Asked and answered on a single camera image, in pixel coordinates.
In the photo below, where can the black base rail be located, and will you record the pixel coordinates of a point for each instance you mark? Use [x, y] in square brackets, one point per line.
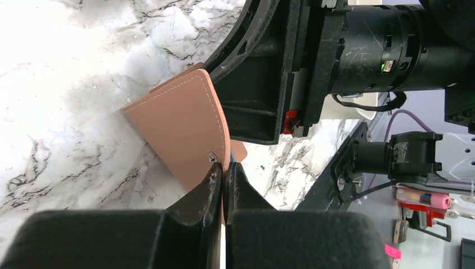
[333, 188]

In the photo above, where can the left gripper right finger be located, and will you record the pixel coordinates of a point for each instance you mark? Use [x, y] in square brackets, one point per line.
[259, 236]

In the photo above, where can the brown leather card holder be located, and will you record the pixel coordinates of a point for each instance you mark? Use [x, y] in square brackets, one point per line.
[184, 123]

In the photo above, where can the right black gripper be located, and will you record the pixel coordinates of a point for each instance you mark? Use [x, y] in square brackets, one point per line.
[252, 68]

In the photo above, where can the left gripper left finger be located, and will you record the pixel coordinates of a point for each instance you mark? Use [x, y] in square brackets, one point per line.
[185, 235]

